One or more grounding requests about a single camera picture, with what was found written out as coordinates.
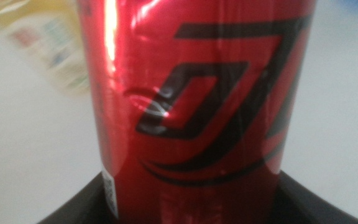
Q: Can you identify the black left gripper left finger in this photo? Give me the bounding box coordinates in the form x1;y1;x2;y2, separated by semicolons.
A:
37;172;117;224

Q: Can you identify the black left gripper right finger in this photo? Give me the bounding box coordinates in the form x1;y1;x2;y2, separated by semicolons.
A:
272;170;358;224

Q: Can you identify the red soda can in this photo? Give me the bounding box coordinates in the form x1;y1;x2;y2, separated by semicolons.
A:
76;0;318;224

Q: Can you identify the yellow tea bottle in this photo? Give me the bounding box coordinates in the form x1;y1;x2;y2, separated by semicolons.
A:
0;0;90;98

